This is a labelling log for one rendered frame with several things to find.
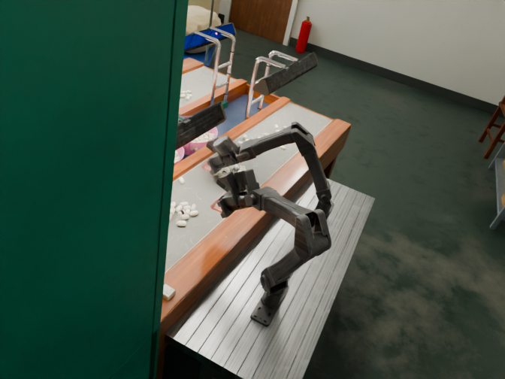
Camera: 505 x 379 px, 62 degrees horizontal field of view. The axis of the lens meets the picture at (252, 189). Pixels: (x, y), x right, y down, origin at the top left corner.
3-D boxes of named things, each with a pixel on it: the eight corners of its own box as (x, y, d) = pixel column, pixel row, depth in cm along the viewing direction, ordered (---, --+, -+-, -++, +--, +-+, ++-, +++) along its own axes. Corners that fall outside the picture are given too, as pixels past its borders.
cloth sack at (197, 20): (227, 45, 491) (232, 10, 467) (195, 61, 434) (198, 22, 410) (185, 31, 504) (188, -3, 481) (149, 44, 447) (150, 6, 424)
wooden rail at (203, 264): (342, 150, 265) (352, 124, 254) (146, 369, 130) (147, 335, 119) (325, 142, 268) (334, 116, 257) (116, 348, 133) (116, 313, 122)
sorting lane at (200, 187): (331, 122, 260) (332, 119, 259) (116, 322, 125) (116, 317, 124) (288, 105, 269) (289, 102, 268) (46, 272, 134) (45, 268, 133)
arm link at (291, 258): (258, 274, 143) (304, 234, 118) (273, 268, 147) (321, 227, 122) (267, 290, 141) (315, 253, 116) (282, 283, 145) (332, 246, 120)
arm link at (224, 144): (211, 150, 172) (235, 137, 168) (214, 139, 179) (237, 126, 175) (227, 170, 178) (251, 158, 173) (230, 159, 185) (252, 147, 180)
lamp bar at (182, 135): (226, 120, 170) (228, 104, 165) (111, 189, 123) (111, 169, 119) (210, 113, 172) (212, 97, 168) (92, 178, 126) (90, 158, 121)
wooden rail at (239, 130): (286, 114, 273) (290, 98, 267) (48, 286, 138) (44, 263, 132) (279, 111, 275) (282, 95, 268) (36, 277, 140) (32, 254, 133)
